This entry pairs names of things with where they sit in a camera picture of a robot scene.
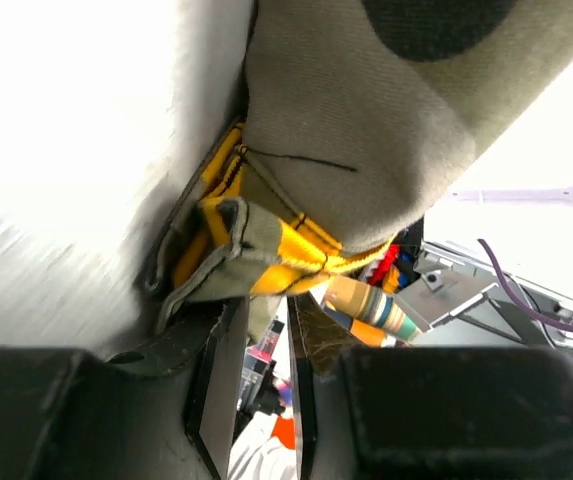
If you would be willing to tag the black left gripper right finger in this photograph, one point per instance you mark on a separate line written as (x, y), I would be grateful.
(425, 412)

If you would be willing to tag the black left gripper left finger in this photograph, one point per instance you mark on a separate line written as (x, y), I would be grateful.
(163, 410)

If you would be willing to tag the olive yellow camouflage trousers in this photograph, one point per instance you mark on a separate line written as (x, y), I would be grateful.
(156, 153)

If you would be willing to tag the aluminium rail frame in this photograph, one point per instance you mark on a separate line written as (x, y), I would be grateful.
(459, 300)

